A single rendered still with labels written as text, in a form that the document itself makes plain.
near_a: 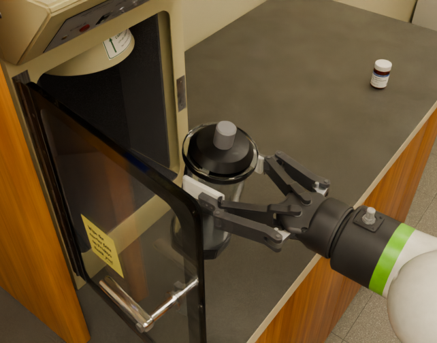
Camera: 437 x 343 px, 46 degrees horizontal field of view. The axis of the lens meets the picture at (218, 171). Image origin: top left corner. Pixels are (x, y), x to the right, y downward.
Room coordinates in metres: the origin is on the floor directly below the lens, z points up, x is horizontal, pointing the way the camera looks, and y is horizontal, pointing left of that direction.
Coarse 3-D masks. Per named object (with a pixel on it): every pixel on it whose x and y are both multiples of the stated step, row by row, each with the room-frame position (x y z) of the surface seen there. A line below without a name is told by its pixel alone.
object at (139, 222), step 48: (48, 96) 0.49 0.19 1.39; (48, 144) 0.50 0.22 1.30; (96, 144) 0.42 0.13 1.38; (96, 192) 0.43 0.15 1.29; (144, 192) 0.36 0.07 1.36; (144, 240) 0.37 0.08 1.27; (192, 240) 0.31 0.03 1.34; (96, 288) 0.49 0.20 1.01; (144, 288) 0.38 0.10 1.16; (192, 288) 0.32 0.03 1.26; (144, 336) 0.40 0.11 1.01; (192, 336) 0.32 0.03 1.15
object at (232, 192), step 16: (192, 160) 0.52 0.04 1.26; (256, 160) 0.54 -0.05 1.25; (192, 176) 0.52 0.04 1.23; (208, 176) 0.50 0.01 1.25; (224, 176) 0.50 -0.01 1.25; (240, 176) 0.50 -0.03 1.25; (224, 192) 0.51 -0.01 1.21; (240, 192) 0.53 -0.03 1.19; (208, 224) 0.52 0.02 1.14; (208, 240) 0.52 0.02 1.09; (224, 240) 0.54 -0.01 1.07
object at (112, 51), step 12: (120, 36) 0.71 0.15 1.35; (132, 36) 0.76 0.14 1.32; (96, 48) 0.67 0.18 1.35; (108, 48) 0.68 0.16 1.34; (120, 48) 0.70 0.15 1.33; (132, 48) 0.72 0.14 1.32; (72, 60) 0.66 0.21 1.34; (84, 60) 0.66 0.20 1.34; (96, 60) 0.67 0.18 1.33; (108, 60) 0.67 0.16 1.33; (120, 60) 0.69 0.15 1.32; (48, 72) 0.65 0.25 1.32; (60, 72) 0.65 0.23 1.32; (72, 72) 0.65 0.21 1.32; (84, 72) 0.65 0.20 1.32
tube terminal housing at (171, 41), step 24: (168, 0) 0.76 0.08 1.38; (120, 24) 0.68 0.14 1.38; (168, 24) 0.80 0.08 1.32; (0, 48) 0.53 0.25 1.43; (72, 48) 0.61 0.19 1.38; (168, 48) 0.79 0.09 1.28; (168, 72) 0.79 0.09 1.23; (168, 96) 0.79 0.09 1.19; (24, 120) 0.53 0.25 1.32; (168, 120) 0.78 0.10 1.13
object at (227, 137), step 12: (204, 132) 0.56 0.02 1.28; (216, 132) 0.54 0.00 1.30; (228, 132) 0.53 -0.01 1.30; (240, 132) 0.57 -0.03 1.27; (192, 144) 0.54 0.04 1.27; (204, 144) 0.54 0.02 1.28; (216, 144) 0.54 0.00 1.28; (228, 144) 0.53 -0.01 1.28; (240, 144) 0.55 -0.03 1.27; (192, 156) 0.53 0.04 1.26; (204, 156) 0.52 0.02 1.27; (216, 156) 0.52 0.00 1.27; (228, 156) 0.52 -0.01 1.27; (240, 156) 0.53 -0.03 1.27; (252, 156) 0.54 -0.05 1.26; (204, 168) 0.51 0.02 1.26; (216, 168) 0.51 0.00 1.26; (228, 168) 0.51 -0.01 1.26; (240, 168) 0.51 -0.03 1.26
